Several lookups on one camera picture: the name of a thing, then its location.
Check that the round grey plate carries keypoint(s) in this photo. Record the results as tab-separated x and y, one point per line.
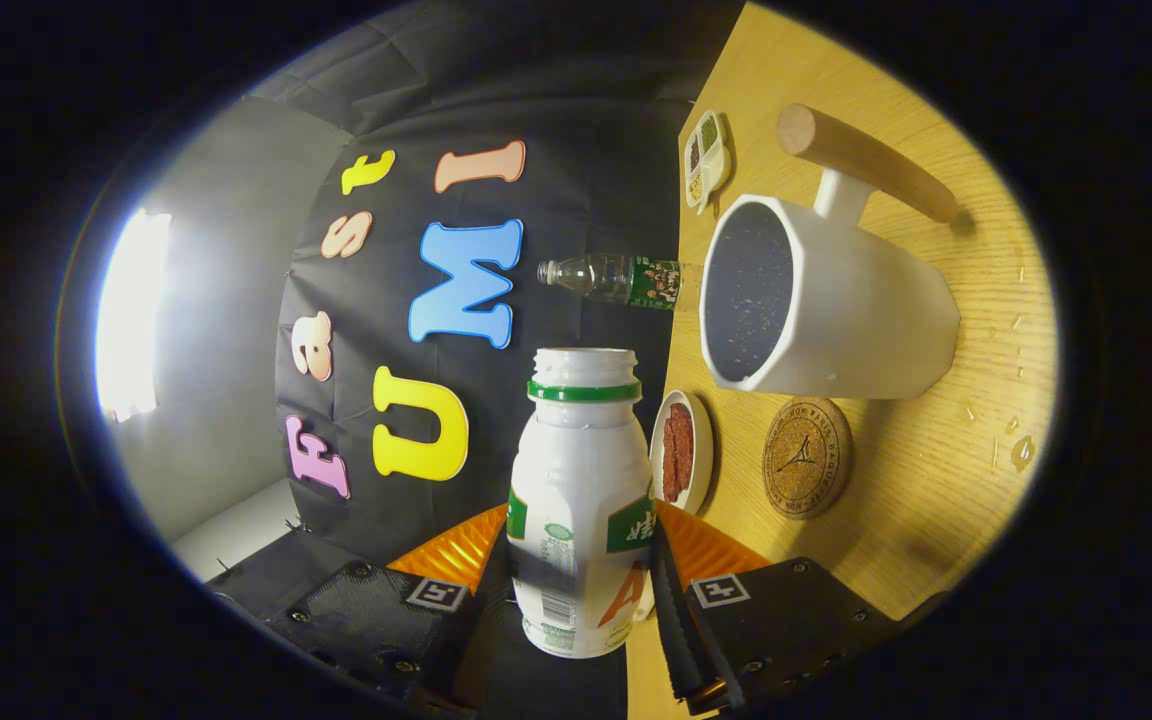
704	450

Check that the red meat slices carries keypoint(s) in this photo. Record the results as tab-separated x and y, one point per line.
678	455

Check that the clear plastic water bottle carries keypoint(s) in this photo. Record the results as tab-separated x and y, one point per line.
636	280

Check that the wooden table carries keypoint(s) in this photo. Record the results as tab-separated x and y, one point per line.
936	470

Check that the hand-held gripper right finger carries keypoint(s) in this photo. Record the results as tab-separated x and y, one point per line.
671	630

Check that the round cork coaster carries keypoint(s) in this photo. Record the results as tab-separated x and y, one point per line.
806	460

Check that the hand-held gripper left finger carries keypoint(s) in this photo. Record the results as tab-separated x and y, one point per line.
366	620

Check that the ceiling light panel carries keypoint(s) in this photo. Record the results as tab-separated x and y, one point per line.
131	320

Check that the white juice bottle green label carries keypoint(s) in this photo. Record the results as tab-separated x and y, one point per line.
576	480

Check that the white divided dish with beans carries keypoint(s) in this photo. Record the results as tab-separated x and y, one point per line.
708	160

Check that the black backdrop cloth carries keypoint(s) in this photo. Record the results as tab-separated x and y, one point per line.
576	170

